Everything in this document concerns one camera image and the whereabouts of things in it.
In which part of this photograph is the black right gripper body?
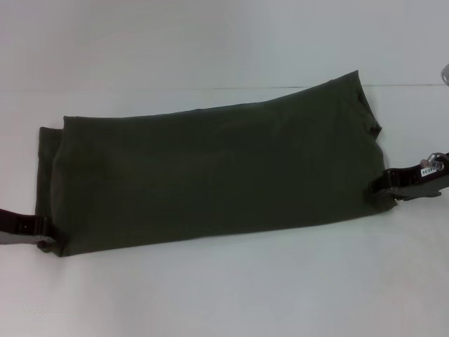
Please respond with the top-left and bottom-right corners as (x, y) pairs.
(384, 164), (449, 203)

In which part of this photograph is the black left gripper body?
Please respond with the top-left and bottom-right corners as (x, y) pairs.
(0, 207), (45, 247)

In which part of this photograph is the dark green FREE! t-shirt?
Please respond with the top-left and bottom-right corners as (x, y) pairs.
(34, 69), (399, 259)

